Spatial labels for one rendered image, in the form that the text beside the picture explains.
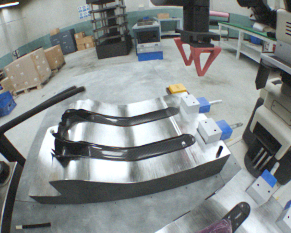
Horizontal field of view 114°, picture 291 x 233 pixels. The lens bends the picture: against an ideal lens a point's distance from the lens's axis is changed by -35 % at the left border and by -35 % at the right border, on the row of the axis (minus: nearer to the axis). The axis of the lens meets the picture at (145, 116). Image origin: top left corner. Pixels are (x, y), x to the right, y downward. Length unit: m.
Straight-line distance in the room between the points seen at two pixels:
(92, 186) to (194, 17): 0.38
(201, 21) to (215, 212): 0.37
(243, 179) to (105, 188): 0.29
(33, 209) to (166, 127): 0.45
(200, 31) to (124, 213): 0.42
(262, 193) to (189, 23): 0.37
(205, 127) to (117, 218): 0.28
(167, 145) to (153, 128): 0.06
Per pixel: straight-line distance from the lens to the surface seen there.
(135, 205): 0.36
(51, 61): 4.80
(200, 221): 0.27
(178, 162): 0.30
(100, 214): 0.38
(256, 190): 0.33
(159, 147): 0.33
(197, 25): 0.32
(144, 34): 6.07
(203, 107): 0.42
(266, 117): 0.68
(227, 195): 0.33
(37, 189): 0.42
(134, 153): 0.33
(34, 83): 4.20
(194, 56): 0.30
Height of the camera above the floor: 1.14
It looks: 40 degrees down
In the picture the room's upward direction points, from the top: 8 degrees counter-clockwise
